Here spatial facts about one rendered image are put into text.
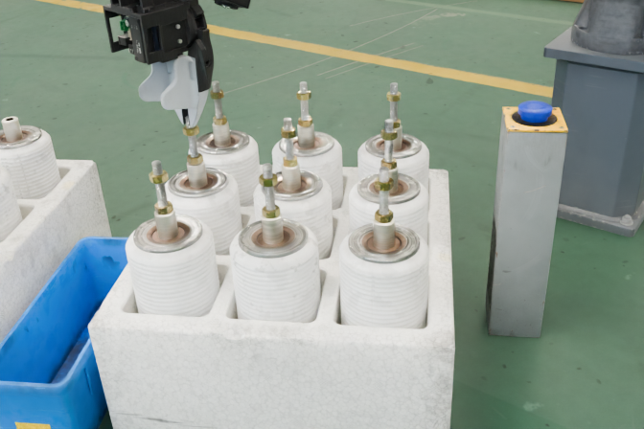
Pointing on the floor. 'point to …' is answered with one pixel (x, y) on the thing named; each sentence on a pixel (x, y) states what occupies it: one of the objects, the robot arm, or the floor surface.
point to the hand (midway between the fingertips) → (192, 112)
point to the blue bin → (60, 344)
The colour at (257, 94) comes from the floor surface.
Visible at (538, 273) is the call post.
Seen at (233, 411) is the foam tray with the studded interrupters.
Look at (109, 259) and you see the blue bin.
